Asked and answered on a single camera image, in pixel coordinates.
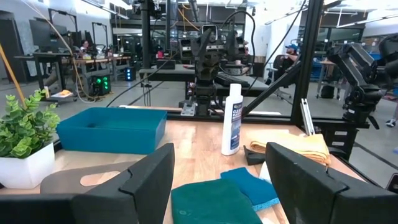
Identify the black plastic scraper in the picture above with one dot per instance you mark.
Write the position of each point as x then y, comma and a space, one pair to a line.
253, 157

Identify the blue-lit box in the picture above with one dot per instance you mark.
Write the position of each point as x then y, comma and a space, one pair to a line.
130, 74

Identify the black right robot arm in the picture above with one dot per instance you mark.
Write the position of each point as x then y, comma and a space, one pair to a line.
203, 96

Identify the black wheeled cart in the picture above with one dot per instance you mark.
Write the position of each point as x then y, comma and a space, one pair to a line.
62, 99

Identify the grey mesh storage bin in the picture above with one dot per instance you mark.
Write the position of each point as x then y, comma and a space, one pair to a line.
62, 180

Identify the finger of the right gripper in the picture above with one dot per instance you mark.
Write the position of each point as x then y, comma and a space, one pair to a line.
232, 42
202, 43

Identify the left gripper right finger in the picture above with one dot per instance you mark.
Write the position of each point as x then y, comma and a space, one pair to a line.
326, 205

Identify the black equipment case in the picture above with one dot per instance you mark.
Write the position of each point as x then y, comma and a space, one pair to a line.
166, 64

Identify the wooden desk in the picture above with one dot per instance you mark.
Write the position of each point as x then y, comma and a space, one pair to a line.
102, 59

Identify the black background robot arm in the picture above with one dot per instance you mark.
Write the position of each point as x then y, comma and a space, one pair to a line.
357, 71

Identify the blue plastic bin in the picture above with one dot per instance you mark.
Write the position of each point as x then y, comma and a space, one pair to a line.
112, 133

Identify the green-lit computer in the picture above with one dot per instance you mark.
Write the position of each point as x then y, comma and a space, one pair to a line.
101, 85

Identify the green plant in white pot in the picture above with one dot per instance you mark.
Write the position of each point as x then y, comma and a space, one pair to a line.
28, 124

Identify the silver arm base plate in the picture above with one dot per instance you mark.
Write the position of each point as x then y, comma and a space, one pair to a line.
189, 109

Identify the orange microfibre cloth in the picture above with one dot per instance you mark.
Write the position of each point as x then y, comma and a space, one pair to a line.
295, 144

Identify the black desk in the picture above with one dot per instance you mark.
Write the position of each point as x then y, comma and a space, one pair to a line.
40, 56

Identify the wavy blue sponge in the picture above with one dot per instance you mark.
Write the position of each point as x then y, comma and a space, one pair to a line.
248, 186

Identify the silver aluminium bracket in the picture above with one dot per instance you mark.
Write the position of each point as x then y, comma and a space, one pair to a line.
307, 118

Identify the black monitor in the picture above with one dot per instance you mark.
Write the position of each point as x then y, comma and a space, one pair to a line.
46, 35

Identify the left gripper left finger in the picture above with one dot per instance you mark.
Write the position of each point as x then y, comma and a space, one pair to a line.
93, 208

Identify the person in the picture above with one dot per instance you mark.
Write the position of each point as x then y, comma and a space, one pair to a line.
84, 46
291, 56

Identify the white plastic cleaner bottle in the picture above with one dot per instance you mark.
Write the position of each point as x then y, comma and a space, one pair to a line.
232, 124

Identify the yellow item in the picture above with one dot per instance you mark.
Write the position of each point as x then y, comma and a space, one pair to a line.
65, 92

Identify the grey table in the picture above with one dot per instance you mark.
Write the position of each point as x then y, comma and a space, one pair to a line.
164, 74

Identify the dark green cloth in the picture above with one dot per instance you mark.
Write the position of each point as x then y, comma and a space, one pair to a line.
211, 202

